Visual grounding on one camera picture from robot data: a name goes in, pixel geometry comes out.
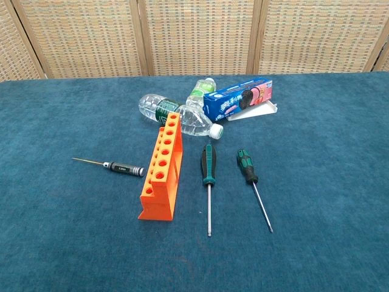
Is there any black slim hex driver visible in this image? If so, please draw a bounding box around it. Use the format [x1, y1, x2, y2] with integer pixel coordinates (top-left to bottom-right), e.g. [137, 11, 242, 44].
[72, 157, 146, 178]

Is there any long green black screwdriver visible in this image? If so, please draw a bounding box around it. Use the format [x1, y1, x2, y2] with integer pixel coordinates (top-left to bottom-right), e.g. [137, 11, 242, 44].
[200, 144, 218, 237]

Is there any orange test tube rack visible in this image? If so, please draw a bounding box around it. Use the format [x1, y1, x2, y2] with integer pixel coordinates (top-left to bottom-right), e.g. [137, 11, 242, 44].
[137, 111, 184, 221]

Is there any short green black screwdriver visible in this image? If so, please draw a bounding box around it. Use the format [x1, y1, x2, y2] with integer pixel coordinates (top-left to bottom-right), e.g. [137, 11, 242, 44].
[236, 148, 274, 234]

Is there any dark green label water bottle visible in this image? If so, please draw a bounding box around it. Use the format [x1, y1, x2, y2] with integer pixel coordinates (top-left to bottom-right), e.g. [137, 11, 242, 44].
[139, 94, 225, 140]

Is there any light green label bottle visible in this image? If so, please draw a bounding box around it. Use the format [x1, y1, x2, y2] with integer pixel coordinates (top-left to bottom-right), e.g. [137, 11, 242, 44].
[185, 77, 217, 112]

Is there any blue cookie box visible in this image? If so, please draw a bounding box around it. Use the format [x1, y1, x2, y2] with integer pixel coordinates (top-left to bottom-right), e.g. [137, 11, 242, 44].
[202, 77, 274, 122]

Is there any white plastic tray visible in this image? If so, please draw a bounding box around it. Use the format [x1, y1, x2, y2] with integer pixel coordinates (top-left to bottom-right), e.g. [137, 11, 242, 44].
[226, 102, 278, 122]

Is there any woven rattan folding screen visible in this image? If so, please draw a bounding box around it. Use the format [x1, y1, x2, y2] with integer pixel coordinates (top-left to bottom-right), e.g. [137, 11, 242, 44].
[0, 0, 389, 83]

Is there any blue carpet table mat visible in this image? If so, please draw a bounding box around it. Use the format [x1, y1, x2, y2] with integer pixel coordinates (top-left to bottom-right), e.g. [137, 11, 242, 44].
[0, 70, 389, 292]

